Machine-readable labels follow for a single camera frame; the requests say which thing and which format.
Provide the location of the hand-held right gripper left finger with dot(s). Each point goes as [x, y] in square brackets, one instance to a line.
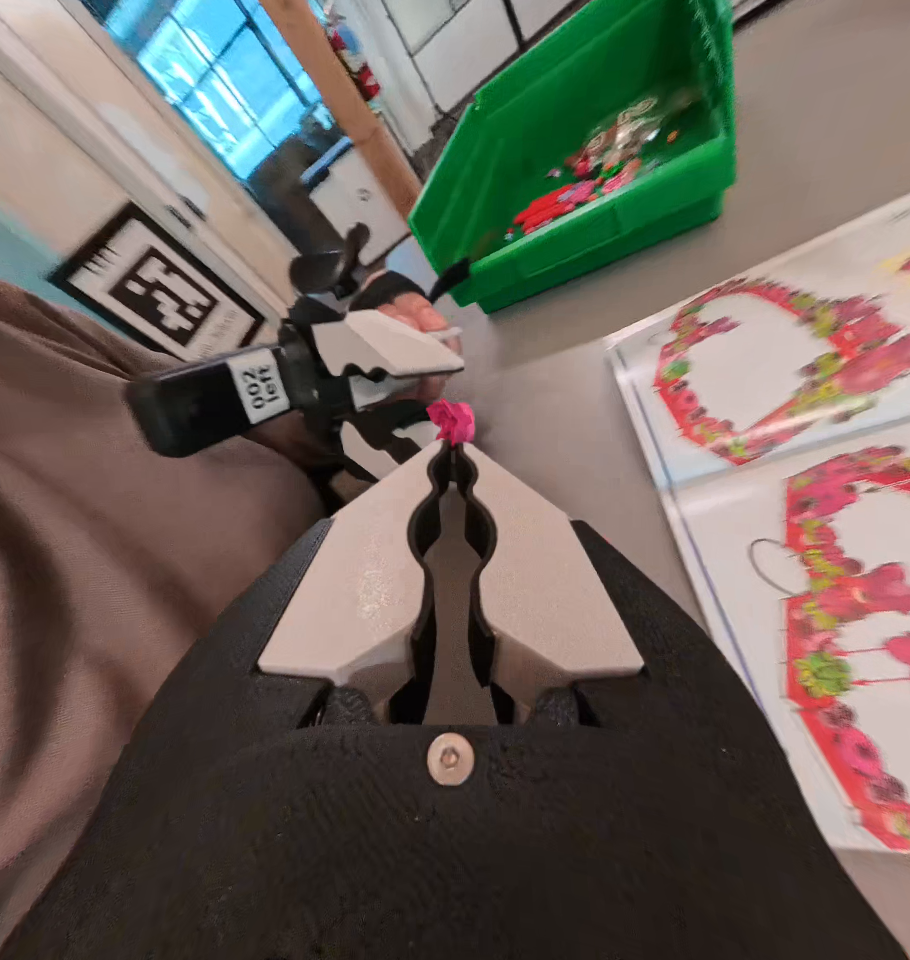
[350, 592]

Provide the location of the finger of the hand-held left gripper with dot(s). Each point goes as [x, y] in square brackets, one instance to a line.
[372, 454]
[387, 345]

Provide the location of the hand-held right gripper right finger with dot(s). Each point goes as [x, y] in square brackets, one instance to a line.
[552, 592]

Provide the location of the pink lego piece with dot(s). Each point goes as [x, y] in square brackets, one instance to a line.
[452, 420]

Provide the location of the green plastic bin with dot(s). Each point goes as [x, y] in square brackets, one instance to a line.
[635, 217]

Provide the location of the lego instruction sheet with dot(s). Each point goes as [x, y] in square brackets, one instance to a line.
[732, 600]
[755, 352]

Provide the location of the pile of lego pieces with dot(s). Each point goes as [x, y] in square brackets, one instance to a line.
[597, 172]

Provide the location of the person's left hand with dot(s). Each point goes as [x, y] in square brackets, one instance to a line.
[413, 307]

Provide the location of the white cabinet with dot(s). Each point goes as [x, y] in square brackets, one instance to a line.
[365, 202]

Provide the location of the large window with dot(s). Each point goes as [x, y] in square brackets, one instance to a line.
[214, 82]

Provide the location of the wooden post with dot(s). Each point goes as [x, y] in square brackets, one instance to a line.
[342, 105]

